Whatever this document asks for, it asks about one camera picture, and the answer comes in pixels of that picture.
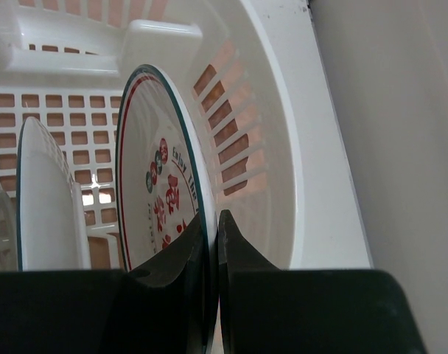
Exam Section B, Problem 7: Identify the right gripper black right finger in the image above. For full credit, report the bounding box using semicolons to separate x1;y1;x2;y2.
217;210;426;353

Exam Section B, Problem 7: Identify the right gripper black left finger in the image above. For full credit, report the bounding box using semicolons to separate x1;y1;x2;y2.
0;218;204;353

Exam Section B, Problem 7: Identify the plate with red characters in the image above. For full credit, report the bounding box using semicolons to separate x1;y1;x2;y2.
115;64;218;353

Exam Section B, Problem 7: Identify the plate with green rim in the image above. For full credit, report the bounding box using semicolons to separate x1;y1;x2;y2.
16;117;91;271

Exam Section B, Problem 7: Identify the plate with orange sunburst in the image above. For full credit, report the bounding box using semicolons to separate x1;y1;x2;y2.
0;183;19;271

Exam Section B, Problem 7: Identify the white plastic dish rack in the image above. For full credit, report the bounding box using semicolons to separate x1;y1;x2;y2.
0;1;371;269

